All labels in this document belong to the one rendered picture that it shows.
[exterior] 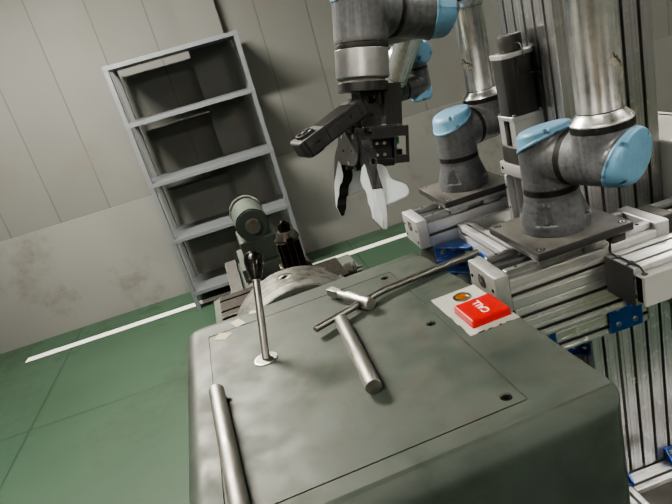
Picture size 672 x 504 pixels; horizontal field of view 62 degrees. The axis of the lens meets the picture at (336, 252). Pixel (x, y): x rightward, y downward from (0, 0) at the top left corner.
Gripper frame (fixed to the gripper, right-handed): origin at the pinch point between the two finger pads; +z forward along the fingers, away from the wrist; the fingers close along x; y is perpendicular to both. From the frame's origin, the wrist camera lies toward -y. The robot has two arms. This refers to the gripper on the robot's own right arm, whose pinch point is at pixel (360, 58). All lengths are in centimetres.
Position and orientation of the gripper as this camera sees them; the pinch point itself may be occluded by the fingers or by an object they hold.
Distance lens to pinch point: 223.3
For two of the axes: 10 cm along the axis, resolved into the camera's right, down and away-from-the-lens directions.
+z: -5.3, -1.6, 8.3
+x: 7.6, -5.2, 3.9
